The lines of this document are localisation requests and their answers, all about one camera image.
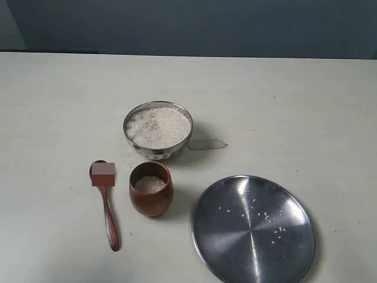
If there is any brown wooden cup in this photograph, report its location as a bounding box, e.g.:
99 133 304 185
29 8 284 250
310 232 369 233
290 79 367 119
129 161 174 217

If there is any clear tape strip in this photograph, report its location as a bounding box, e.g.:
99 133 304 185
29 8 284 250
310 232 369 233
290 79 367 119
187 139 228 151

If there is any steel bowl of rice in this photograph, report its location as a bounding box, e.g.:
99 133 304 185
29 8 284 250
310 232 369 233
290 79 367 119
123 101 194 160

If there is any round steel plate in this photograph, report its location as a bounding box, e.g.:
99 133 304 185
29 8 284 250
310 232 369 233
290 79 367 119
191 175 316 282

